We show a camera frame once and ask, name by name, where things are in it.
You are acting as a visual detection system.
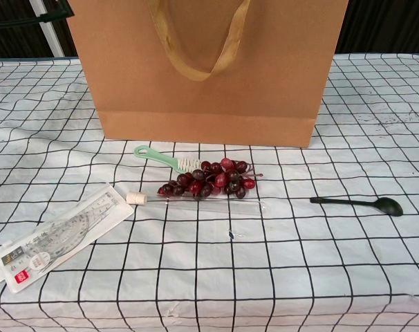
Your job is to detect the red grape bunch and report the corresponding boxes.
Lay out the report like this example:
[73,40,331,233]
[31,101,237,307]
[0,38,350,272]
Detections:
[157,157,264,201]

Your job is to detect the teal table pad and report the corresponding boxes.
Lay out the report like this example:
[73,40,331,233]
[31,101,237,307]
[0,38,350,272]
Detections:
[0,55,80,63]

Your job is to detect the white black checkered tablecloth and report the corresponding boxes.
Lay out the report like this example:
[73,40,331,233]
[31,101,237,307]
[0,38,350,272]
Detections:
[0,53,419,332]

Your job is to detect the green brush white bristles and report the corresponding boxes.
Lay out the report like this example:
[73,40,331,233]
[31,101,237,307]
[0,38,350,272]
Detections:
[133,145,202,174]

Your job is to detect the black plastic spoon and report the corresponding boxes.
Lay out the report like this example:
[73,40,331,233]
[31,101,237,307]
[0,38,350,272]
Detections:
[309,196,403,217]

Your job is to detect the glass test tube with cork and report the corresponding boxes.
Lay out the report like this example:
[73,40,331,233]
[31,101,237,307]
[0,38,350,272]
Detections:
[126,192,270,217]

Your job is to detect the ruler set clear package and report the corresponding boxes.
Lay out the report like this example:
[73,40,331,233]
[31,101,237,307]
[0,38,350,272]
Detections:
[0,182,135,294]

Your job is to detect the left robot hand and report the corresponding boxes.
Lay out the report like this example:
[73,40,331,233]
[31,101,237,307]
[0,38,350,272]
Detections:
[0,0,75,25]

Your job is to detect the brown paper bag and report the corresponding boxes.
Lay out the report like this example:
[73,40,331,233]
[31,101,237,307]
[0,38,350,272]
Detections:
[66,0,348,149]

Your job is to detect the white partition post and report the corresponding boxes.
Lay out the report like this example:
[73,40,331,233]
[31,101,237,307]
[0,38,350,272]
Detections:
[39,20,65,58]

